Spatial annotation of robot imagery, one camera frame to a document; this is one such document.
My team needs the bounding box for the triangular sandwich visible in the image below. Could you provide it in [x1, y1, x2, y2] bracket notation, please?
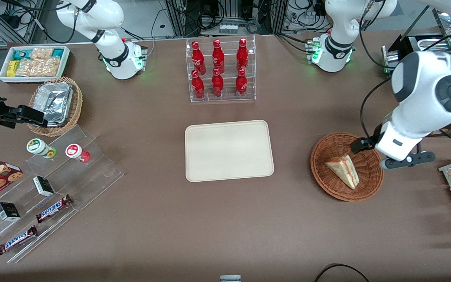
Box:
[325, 154, 360, 190]

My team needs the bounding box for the black heated display case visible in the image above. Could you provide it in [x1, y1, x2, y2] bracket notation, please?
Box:
[381, 6, 451, 139]

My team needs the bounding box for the large peanut snack bag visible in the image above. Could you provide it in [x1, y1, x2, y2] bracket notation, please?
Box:
[15, 58, 61, 78]

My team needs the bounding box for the black floor cable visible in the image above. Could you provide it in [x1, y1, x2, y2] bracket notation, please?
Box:
[313, 263, 369, 282]

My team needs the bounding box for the white plastic snack bin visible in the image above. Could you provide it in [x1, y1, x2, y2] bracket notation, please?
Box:
[0, 45, 71, 84]

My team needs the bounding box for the red lid yogurt cup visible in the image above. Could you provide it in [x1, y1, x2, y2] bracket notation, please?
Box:
[65, 143, 91, 163]

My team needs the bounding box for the small black box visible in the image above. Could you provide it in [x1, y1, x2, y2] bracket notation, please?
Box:
[32, 176, 55, 197]
[0, 202, 21, 222]

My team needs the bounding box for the silver foil package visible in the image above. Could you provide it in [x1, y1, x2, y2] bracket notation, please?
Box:
[33, 81, 74, 127]

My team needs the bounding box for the Snickers chocolate bar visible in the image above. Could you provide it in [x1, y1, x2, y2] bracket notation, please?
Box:
[0, 225, 39, 256]
[36, 194, 73, 224]

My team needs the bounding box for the clear acrylic stepped display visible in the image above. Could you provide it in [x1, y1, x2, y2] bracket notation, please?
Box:
[0, 124, 124, 264]

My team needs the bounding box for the red cola bottle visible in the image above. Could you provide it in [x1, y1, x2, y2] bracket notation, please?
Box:
[191, 70, 206, 99]
[211, 68, 225, 98]
[191, 41, 206, 75]
[236, 38, 249, 72]
[235, 69, 249, 99]
[212, 39, 225, 73]

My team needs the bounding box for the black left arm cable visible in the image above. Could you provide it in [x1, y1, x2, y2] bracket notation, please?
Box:
[359, 76, 393, 138]

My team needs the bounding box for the dark brown wicker basket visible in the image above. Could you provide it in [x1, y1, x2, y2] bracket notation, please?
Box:
[310, 132, 385, 202]

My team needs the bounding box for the green lid yogurt cup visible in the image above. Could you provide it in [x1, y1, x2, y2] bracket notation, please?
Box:
[26, 138, 57, 159]

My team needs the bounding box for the light brown wicker basket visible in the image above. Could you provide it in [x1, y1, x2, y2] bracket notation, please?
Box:
[27, 76, 83, 137]

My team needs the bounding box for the clear acrylic bottle rack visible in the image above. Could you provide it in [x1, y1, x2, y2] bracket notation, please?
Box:
[185, 35, 257, 103]

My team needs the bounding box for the beige plastic tray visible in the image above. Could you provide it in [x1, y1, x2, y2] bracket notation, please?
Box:
[185, 119, 275, 183]

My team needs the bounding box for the small peanut snack bag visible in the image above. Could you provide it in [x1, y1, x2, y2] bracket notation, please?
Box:
[29, 47, 54, 60]

